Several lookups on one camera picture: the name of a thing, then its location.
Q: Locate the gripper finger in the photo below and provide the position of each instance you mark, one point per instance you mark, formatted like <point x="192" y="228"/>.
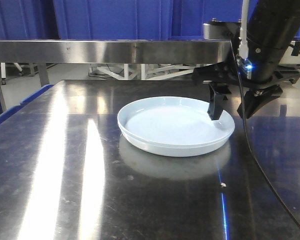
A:
<point x="254" y="99"/>
<point x="218" y="94"/>

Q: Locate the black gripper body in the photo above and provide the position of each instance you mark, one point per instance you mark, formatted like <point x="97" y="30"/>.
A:
<point x="221" y="73"/>

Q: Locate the light blue plate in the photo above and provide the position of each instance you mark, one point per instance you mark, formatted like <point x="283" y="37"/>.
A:
<point x="173" y="122"/>
<point x="222" y="147"/>

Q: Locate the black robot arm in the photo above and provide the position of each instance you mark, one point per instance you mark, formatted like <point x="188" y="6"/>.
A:
<point x="258" y="46"/>

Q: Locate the blue plastic crate right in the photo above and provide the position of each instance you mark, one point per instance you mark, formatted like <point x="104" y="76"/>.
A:
<point x="188" y="16"/>

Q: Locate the blue plastic crate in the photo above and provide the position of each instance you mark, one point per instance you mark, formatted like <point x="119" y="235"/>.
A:
<point x="85" y="19"/>
<point x="188" y="16"/>

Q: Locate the blue plastic crate left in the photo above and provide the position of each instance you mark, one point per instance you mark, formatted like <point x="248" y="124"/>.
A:
<point x="85" y="19"/>

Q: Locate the white metal frame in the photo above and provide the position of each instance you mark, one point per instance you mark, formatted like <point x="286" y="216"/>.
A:
<point x="125" y="71"/>

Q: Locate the stainless steel shelf rail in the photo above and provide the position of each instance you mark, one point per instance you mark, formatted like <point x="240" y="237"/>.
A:
<point x="115" y="52"/>

